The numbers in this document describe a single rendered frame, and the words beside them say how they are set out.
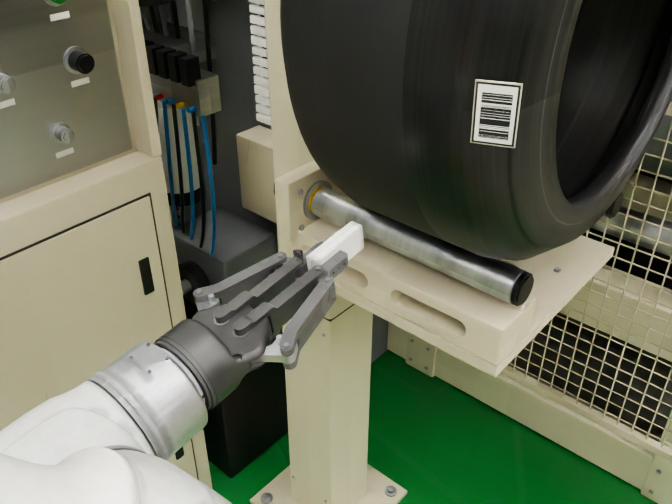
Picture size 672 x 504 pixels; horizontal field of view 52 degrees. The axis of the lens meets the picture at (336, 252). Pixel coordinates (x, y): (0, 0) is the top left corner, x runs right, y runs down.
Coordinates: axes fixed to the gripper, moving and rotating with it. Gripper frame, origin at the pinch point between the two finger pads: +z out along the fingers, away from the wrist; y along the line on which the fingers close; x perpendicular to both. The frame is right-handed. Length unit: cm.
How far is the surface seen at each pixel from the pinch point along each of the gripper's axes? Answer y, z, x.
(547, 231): -12.5, 21.0, 5.5
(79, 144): 58, 4, 8
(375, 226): 11.1, 19.2, 13.9
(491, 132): -10.8, 10.3, -11.8
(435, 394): 33, 65, 112
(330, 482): 27, 17, 88
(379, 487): 25, 30, 106
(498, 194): -10.7, 12.6, -3.7
